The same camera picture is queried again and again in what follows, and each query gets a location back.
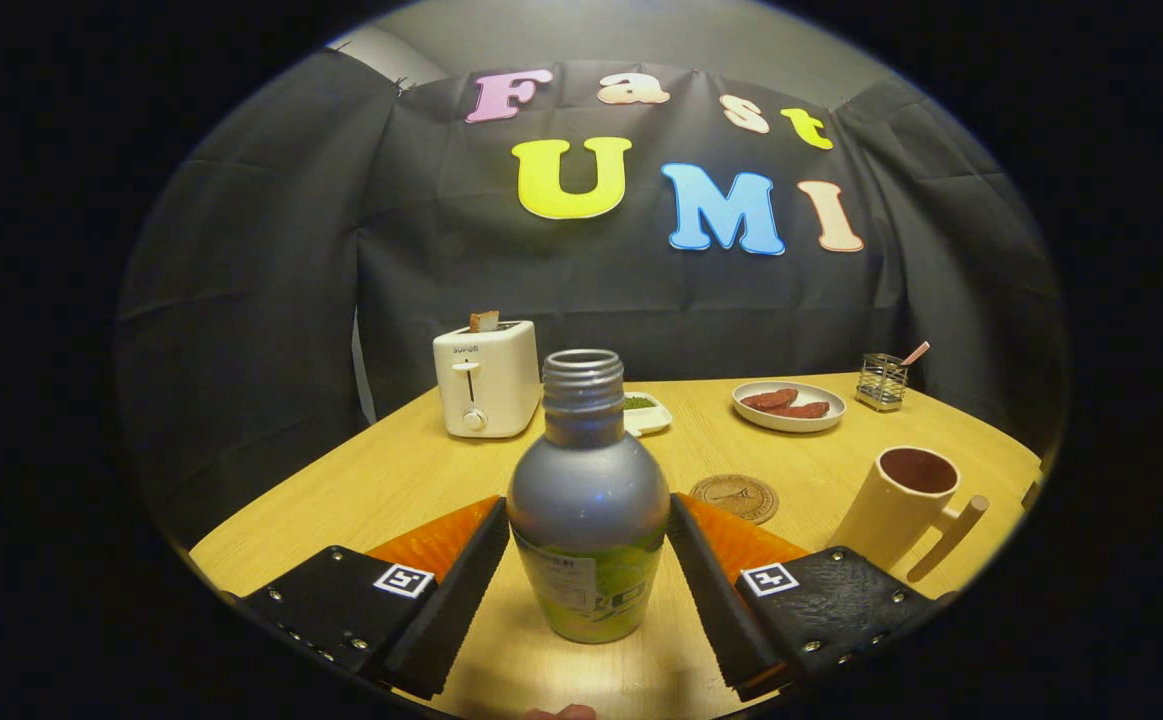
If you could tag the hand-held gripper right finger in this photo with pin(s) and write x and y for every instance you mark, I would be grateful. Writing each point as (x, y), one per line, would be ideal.
(716, 600)

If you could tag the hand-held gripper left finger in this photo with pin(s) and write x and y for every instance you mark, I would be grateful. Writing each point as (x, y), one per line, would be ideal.
(451, 610)

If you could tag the round cork coaster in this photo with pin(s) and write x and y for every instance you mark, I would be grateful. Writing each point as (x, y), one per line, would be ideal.
(736, 497)

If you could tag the silver juice bottle green label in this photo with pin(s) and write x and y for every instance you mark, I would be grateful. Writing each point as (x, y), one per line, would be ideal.
(586, 500)

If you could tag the wooden table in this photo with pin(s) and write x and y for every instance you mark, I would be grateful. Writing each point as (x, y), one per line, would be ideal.
(391, 480)

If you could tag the white divided tray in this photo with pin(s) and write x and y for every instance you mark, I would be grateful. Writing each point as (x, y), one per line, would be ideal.
(653, 418)

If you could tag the white round plate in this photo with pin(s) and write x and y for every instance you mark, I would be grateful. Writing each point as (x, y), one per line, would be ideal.
(791, 422)

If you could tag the red meat slice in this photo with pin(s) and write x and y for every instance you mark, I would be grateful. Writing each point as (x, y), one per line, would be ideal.
(766, 399)
(806, 410)

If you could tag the green beans pile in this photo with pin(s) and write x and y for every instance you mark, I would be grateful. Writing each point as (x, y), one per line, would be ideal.
(639, 403)

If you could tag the white toaster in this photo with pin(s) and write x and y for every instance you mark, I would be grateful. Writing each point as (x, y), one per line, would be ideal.
(501, 385)

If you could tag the toast bread slice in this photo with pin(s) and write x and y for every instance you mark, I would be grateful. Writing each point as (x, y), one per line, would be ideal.
(485, 321)

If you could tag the pink checked spoon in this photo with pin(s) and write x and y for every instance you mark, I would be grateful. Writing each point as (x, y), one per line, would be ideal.
(916, 353)

